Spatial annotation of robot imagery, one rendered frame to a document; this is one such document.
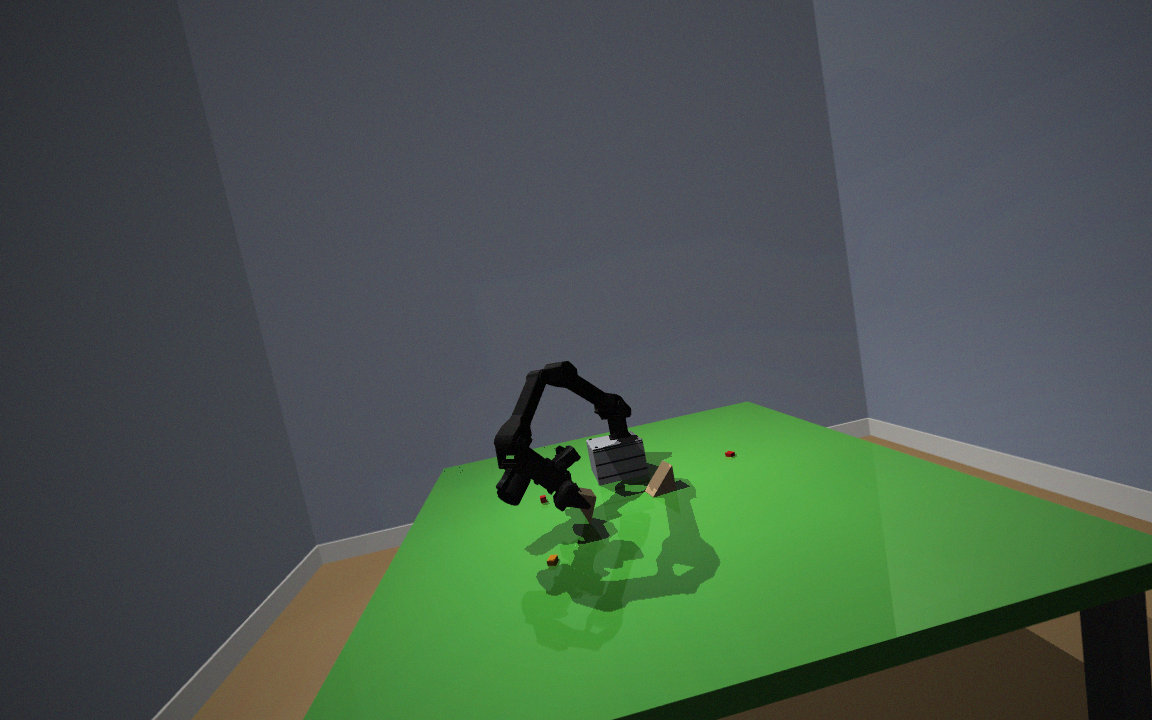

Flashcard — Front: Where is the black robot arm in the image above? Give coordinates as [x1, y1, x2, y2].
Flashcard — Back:
[494, 361, 631, 506]

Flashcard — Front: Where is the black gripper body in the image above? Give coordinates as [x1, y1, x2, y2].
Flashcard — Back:
[531, 458, 579, 511]

